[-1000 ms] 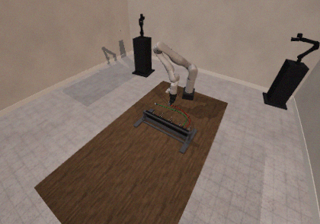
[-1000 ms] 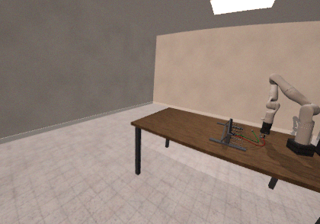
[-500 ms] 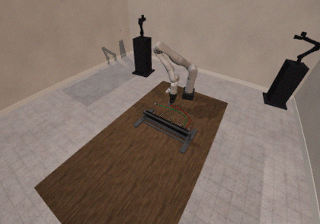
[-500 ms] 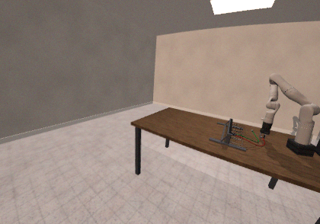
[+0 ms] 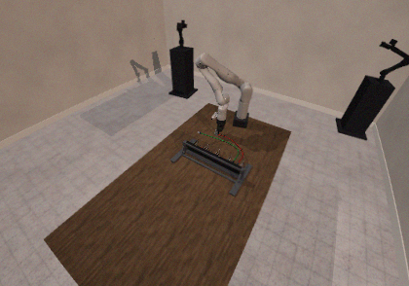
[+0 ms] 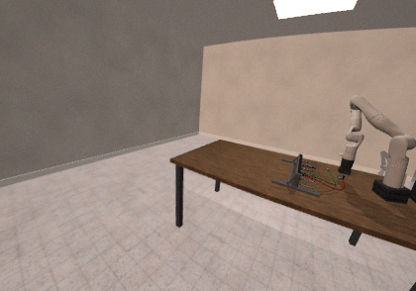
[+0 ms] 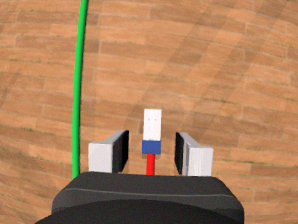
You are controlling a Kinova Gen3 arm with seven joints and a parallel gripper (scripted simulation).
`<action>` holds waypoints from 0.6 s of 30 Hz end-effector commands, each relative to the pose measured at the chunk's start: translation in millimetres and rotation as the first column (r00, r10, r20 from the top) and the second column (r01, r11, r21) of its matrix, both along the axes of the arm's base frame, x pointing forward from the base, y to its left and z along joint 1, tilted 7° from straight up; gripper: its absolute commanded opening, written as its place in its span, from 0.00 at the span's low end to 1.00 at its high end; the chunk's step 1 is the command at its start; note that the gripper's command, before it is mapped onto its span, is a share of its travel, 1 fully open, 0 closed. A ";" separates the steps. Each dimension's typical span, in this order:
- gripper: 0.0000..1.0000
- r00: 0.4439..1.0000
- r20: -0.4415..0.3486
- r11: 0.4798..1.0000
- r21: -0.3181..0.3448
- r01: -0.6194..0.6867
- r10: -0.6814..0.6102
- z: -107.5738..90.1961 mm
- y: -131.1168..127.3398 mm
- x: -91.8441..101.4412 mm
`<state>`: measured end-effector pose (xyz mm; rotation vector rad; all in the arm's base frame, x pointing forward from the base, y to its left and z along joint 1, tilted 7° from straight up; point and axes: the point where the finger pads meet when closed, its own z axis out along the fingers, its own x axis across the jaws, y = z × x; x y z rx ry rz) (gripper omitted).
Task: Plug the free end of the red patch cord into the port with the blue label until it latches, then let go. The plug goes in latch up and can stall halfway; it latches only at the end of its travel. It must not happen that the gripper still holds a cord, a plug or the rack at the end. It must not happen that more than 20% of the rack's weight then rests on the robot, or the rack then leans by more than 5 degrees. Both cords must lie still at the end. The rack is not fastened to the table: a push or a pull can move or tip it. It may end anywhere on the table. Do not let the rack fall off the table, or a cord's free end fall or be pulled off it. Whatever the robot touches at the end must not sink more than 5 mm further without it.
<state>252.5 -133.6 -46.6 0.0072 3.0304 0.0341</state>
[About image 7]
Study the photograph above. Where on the green cable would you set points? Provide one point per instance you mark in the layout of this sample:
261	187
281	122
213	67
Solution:
77	89

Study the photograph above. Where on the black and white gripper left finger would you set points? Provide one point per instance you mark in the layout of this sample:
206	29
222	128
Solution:
110	155

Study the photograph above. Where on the red patch cord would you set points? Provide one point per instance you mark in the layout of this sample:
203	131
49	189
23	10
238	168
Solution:
150	164

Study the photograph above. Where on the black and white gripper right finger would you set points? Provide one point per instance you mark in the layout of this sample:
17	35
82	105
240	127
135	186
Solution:
191	158

